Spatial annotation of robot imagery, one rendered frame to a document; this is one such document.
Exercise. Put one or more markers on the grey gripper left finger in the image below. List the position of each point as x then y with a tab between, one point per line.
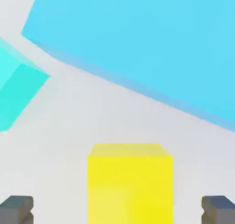
15	211

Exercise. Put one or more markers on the large turquoise box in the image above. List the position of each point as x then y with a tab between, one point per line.
16	91

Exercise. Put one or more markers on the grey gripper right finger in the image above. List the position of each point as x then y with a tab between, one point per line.
219	211

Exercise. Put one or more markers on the small yellow cube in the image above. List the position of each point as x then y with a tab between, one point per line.
130	187

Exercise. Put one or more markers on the large light blue box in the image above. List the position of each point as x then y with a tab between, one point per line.
139	44

